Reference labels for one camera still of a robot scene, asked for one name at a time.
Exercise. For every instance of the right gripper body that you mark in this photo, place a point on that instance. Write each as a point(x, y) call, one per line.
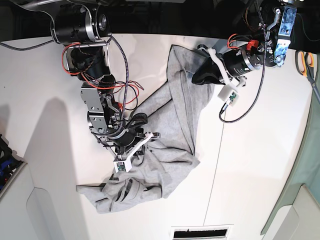
point(128, 138)

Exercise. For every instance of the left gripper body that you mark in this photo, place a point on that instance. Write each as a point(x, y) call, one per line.
point(240, 62)

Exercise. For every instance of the grey t-shirt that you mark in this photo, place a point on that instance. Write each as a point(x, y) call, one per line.
point(173, 111)

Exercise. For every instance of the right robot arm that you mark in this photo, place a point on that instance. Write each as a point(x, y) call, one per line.
point(83, 29)

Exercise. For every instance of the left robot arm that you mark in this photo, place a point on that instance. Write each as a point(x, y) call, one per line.
point(266, 45)

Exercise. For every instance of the blue black clutter pile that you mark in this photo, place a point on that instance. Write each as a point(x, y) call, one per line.
point(8, 163)

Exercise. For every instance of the white vent grille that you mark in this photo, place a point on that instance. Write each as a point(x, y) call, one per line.
point(208, 232)

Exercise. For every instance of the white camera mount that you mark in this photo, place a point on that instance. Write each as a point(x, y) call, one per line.
point(123, 162)
point(229, 93)

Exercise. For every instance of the orange handled scissors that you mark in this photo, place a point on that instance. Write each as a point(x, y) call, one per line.
point(304, 62)

